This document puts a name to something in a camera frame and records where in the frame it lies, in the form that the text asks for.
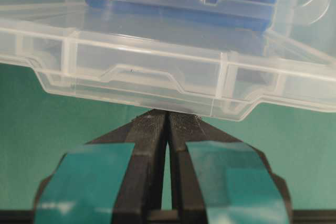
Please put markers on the clear plastic box lid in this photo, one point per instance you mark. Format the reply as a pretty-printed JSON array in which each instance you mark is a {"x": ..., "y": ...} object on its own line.
[{"x": 137, "y": 55}]

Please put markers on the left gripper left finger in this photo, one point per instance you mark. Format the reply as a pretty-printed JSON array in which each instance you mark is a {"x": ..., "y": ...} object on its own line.
[{"x": 116, "y": 178}]

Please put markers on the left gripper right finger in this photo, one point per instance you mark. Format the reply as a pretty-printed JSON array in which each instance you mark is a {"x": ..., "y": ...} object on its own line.
[{"x": 220, "y": 179}]

